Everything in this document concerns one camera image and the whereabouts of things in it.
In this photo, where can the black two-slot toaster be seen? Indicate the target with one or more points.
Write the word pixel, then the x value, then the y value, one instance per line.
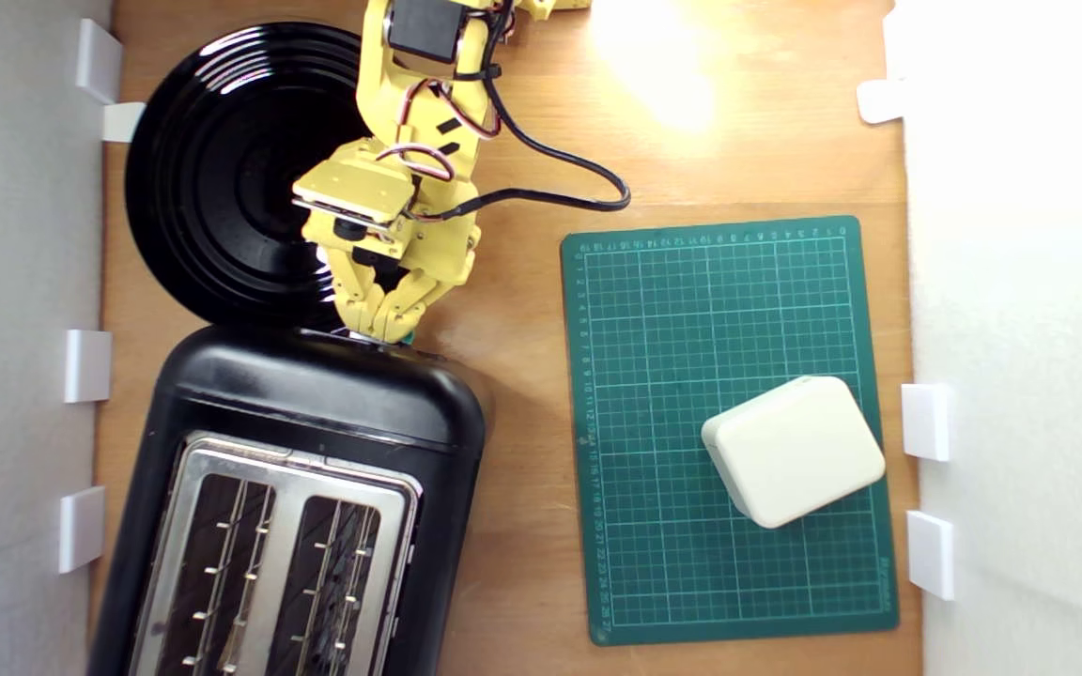
pixel 316 394

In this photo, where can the black plate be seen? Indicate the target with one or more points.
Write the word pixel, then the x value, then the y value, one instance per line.
pixel 222 178

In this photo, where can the green cutting mat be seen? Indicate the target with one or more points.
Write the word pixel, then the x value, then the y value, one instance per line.
pixel 672 319

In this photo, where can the white block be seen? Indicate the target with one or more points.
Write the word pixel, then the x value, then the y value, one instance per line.
pixel 795 451

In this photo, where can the yellow wrist camera mount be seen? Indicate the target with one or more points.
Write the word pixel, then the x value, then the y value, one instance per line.
pixel 353 183

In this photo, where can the white wall clip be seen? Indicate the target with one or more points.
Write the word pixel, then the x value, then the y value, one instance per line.
pixel 88 366
pixel 123 122
pixel 926 422
pixel 98 61
pixel 931 554
pixel 81 529
pixel 879 100

